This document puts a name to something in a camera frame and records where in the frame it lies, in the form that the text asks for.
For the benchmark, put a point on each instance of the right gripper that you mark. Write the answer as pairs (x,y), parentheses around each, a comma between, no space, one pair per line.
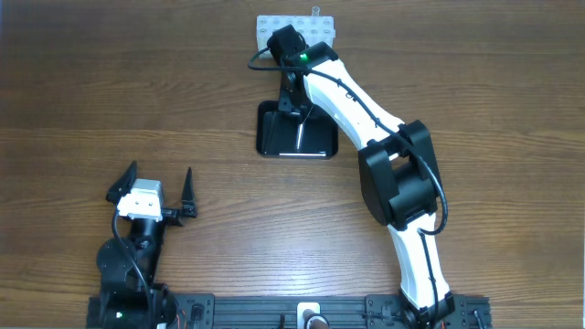
(292,91)

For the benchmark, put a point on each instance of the white test tube rack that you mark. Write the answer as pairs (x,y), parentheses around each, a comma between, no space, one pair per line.
(320,29)

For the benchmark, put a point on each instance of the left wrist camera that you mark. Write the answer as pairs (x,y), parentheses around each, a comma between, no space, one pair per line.
(139,203)

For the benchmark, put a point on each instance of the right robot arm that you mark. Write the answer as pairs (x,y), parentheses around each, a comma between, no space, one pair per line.
(411,192)

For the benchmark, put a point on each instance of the black tray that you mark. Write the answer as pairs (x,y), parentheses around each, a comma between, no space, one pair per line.
(320,137)

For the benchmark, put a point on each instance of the mounting rail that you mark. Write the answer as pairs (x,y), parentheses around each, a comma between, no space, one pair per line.
(256,310)

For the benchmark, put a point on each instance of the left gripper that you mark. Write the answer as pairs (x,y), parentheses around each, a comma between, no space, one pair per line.
(173,215)

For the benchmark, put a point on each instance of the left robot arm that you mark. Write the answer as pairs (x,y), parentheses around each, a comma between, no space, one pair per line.
(146,233)

